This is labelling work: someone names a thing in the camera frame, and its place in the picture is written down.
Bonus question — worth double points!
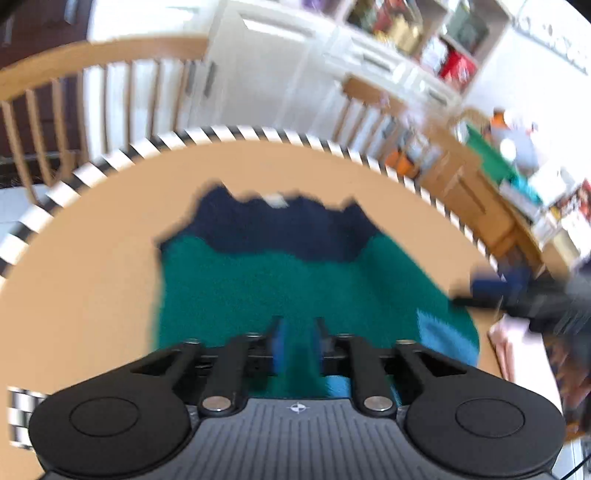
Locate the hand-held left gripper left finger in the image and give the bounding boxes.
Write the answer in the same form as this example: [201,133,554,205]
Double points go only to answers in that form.
[131,318,289,418]

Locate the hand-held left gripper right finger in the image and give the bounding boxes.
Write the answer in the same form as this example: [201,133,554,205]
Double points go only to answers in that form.
[316,318,467,417]

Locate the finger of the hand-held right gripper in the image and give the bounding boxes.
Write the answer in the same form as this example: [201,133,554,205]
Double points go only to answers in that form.
[450,270,525,315]

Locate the blue green beige knit cardigan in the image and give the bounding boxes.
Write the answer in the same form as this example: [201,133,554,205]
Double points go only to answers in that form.
[154,181,481,400]

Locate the folded pink garment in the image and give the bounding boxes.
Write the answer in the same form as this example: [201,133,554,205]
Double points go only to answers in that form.
[488,318,565,411]

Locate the wooden sideboard with drawers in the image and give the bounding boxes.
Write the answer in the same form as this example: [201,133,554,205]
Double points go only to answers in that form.
[416,108,550,268]

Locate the green plastic basket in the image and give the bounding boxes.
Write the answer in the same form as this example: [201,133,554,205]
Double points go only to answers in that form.
[464,124,520,185]

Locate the grey plastic container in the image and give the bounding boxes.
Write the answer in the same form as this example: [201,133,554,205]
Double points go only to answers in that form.
[492,124,541,171]

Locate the orange bag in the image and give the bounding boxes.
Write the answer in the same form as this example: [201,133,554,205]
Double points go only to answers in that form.
[385,150,414,174]

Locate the red gift box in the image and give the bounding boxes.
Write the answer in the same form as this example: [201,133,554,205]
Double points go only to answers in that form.
[438,50,477,84]

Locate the wooden spindle-back chair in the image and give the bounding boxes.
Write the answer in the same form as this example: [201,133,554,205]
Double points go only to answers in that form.
[339,76,419,162]
[0,37,209,206]

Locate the green storage box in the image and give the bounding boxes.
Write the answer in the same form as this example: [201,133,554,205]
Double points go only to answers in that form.
[450,9,490,47]

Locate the white cabinet with shelves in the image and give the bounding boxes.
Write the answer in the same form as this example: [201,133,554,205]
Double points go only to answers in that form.
[85,0,513,153]

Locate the dark brown wooden door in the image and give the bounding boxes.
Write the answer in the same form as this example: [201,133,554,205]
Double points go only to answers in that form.
[0,0,95,162]

